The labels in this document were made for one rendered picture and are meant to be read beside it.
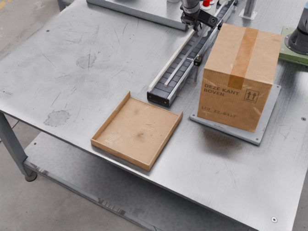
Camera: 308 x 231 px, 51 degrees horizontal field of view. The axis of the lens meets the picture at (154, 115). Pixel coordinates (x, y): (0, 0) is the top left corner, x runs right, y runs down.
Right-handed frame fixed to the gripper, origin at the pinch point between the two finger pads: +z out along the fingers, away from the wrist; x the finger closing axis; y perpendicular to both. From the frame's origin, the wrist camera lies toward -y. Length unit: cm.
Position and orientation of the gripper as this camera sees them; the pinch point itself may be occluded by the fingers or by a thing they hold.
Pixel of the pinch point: (200, 29)
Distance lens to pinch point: 167.6
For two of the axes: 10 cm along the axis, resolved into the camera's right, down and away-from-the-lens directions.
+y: -8.9, -3.5, 3.1
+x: -4.0, 9.1, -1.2
